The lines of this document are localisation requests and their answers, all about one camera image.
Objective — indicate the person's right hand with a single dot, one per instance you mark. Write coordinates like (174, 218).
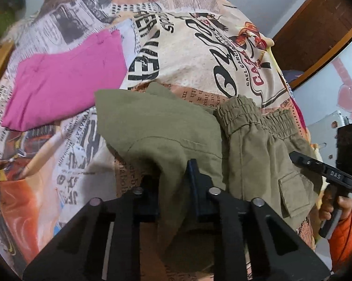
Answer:
(346, 206)

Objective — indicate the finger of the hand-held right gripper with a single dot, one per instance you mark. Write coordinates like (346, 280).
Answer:
(306, 160)

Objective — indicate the printed blanket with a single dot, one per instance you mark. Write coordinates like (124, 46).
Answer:
(193, 49)

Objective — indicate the grey blue bag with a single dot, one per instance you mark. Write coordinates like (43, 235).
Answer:
(291, 77)

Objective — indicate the olive green pants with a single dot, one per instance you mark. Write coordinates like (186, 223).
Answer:
(164, 123)

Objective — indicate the wooden door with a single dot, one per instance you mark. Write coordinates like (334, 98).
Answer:
(316, 29)

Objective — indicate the wood-framed wardrobe door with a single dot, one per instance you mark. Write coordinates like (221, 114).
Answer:
(325, 87)

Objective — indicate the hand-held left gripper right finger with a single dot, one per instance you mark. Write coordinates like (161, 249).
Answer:
(195, 181)

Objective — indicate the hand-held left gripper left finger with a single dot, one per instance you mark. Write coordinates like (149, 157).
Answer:
(148, 202)

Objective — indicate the white plastic object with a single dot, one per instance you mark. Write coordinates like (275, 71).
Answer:
(322, 134)

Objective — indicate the pink pants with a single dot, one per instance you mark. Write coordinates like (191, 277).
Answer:
(61, 79)

